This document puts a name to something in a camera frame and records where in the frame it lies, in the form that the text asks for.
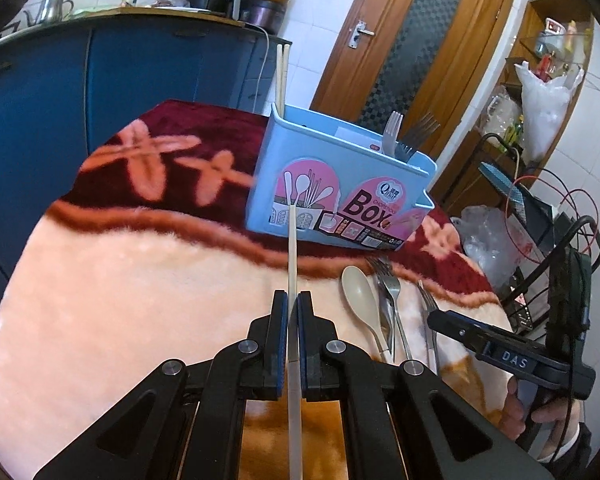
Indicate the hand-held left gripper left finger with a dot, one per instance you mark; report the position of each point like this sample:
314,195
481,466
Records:
280,340

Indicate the blue patterned cloth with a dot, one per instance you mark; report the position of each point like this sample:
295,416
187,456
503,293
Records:
505,185

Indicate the dark rice cooker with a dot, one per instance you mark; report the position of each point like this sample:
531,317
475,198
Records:
262,12

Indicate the blue kitchen base cabinets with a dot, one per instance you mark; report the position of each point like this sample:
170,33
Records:
130,60

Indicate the white plastic bag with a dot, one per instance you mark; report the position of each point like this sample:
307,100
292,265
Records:
545,110

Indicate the wooden wall shelf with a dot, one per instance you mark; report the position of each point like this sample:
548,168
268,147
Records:
527,25

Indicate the beige plastic spoon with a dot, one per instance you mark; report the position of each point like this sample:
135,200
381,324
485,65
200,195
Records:
360,292

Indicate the wooden cutting board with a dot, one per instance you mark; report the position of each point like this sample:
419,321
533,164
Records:
155,10

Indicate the red and white container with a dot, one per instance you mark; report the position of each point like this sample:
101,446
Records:
555,25

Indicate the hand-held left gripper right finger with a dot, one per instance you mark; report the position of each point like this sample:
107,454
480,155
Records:
302,340

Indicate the light blue utensil box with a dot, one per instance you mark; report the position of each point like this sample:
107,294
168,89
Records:
275,160

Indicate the white plastic fork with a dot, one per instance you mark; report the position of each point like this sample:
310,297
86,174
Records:
391,140

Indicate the person's right hand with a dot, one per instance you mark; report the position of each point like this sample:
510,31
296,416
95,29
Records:
555,412

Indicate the person's right forearm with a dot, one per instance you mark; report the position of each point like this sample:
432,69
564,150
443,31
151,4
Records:
580,442

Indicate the floral fleece blanket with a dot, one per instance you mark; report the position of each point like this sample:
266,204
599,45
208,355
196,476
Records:
130,310

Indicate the metal kettle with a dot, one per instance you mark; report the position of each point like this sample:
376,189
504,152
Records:
55,10

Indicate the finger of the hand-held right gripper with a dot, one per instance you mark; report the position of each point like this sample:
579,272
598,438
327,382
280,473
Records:
450,325

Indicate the clear crumpled plastic bag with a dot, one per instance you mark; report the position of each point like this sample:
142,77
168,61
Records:
480,240

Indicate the wooden door with glass pane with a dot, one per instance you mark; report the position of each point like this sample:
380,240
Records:
350,75

